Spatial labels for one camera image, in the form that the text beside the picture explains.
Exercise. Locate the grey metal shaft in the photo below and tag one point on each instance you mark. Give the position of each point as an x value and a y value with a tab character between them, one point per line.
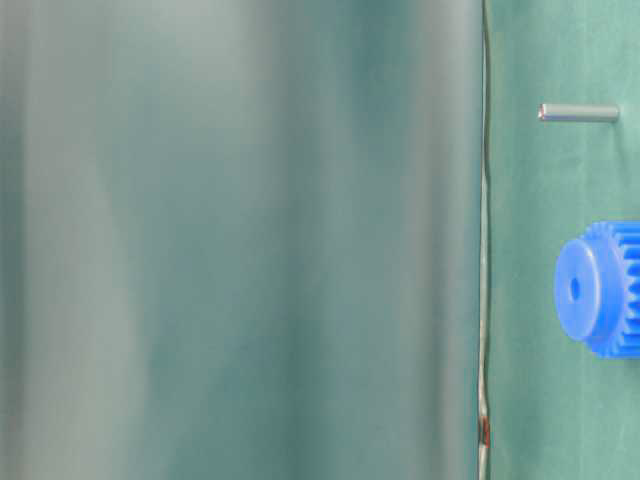
554	112

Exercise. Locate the blue plastic gear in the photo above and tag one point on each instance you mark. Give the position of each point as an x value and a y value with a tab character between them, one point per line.
596	289

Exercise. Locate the green backdrop curtain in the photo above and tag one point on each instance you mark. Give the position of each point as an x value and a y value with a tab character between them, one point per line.
239	239

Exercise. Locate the green cloth mat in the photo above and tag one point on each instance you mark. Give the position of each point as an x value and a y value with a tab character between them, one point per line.
557	411

